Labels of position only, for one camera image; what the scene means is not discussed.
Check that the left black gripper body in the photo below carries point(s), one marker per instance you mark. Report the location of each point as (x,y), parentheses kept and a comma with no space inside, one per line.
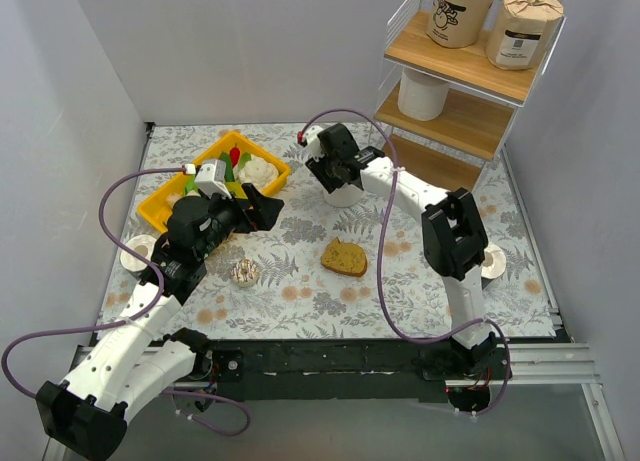
(248,209)

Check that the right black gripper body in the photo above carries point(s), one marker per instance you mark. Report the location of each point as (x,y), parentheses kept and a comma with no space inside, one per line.
(323,170)

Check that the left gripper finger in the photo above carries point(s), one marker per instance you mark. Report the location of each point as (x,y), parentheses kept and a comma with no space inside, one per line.
(265,222)
(256,201)

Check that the white paper towel roll back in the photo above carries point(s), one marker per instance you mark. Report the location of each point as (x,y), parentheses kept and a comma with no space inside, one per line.
(343,197)

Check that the white paper towel roll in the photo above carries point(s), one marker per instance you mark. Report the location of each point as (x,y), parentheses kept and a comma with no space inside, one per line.
(421,96)
(343,197)

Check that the white paper towel roll front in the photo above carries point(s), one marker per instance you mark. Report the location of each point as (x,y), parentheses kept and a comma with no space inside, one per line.
(421,96)

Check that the brown roll with drawing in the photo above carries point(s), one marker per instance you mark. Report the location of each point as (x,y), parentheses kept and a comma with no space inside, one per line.
(457,23)

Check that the brown roll with label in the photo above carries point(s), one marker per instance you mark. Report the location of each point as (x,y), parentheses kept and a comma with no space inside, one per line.
(521,33)

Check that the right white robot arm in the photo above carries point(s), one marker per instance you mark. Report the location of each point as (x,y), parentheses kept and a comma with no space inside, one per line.
(453,234)

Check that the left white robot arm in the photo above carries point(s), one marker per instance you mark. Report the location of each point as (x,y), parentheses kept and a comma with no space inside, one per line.
(89,410)

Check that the yellow green pepper toy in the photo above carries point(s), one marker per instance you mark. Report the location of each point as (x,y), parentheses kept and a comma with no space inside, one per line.
(236,189)

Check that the white cauliflower toy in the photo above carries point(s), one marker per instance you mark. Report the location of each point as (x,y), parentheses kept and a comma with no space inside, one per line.
(255,170)

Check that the green leafy vegetable toy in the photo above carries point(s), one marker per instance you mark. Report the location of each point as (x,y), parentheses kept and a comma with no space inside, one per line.
(229,176)

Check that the red chili pepper toy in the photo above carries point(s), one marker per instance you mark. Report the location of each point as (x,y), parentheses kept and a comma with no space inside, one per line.
(235,154)

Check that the white garlic toy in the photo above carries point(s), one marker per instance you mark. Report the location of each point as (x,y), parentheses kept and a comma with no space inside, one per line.
(172,199)

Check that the yellow plastic bin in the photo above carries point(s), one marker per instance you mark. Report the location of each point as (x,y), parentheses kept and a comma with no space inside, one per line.
(154,209)

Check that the white paper roll left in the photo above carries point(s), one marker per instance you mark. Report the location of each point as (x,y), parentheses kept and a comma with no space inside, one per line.
(142,246)

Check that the cat shaped bread slice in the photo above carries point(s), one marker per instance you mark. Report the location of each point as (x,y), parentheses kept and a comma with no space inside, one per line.
(345,258)

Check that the floral table mat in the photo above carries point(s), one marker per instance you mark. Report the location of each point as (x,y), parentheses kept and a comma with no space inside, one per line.
(295,297)

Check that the dark wrapped paper roll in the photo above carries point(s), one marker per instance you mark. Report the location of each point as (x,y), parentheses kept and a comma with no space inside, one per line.
(494,265)

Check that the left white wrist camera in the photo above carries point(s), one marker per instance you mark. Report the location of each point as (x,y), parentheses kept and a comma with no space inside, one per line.
(207,179)

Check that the white wire wooden shelf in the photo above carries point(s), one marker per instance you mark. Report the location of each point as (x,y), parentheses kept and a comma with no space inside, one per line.
(456,148)

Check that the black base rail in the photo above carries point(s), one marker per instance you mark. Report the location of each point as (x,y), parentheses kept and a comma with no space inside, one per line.
(351,369)

